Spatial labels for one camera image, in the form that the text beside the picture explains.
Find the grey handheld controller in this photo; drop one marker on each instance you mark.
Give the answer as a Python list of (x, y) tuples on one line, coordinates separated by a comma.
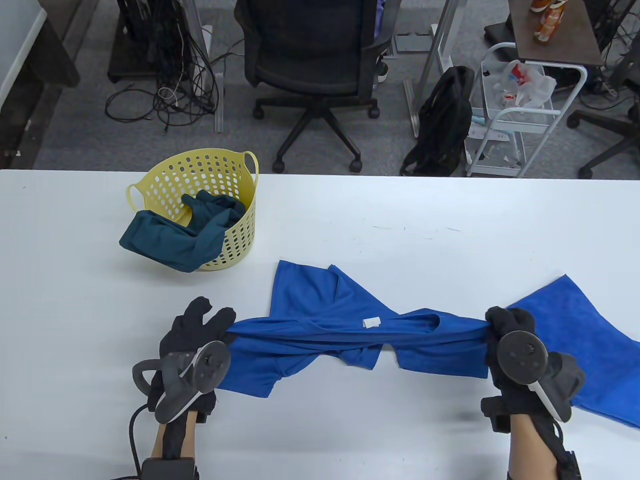
[(520, 357), (210, 365)]

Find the black sensor box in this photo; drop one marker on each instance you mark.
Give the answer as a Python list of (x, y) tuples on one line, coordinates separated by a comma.
[(167, 469)]

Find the brown wooden side table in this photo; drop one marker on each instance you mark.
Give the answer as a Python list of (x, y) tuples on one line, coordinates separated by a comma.
[(575, 35)]

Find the blue jacket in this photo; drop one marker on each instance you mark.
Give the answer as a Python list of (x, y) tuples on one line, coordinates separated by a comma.
[(378, 20)]

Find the black mesh wrist bracket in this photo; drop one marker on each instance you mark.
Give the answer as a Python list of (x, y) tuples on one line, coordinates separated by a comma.
[(570, 465)]

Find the white power strip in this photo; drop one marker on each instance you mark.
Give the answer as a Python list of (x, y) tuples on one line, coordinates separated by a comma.
[(202, 65)]

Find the grey metal desk leg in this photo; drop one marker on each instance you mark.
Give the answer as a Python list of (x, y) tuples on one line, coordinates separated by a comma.
[(220, 115)]

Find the orange drink bottle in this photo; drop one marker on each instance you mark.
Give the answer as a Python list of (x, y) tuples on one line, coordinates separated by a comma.
[(549, 22), (539, 5)]

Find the yellow perforated laundry basket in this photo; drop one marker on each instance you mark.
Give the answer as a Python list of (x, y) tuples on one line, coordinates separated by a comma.
[(210, 165)]

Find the grey metal desk frame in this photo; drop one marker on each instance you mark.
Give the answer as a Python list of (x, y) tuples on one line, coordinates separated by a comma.
[(430, 55)]

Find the white utility cart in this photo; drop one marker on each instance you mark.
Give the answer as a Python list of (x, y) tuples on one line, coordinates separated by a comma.
[(525, 125)]

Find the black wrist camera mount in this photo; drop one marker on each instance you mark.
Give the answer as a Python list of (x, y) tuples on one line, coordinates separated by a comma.
[(497, 415)]

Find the black office chair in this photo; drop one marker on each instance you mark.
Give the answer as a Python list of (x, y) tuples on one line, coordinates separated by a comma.
[(310, 65)]

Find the dark green clothes garment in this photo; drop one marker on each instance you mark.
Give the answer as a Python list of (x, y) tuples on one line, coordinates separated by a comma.
[(165, 240)]

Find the white plastic bag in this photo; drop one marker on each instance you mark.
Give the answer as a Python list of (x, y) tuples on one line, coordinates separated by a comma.
[(537, 87)]

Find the dark brown desk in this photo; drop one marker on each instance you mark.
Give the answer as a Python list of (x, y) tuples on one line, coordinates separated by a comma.
[(57, 60)]

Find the blue clothes shirt white tag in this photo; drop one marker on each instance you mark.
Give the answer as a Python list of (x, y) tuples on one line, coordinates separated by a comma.
[(300, 290)]

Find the person's left hand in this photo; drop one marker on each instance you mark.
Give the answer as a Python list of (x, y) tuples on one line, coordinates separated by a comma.
[(195, 325)]

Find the black backpack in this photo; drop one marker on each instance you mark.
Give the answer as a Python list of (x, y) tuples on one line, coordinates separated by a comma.
[(445, 120)]

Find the black equipment rack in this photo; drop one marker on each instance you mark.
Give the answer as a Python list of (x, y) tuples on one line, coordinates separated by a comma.
[(145, 40)]

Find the black swivel chair base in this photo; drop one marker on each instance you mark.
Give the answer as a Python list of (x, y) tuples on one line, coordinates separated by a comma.
[(615, 127)]

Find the person's right hand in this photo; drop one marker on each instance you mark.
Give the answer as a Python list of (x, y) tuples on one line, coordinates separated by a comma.
[(515, 320)]

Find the white desk top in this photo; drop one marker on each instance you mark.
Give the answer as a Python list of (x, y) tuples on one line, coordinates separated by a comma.
[(15, 40)]

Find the person's right forearm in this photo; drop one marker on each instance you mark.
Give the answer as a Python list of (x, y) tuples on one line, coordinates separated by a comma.
[(530, 450)]

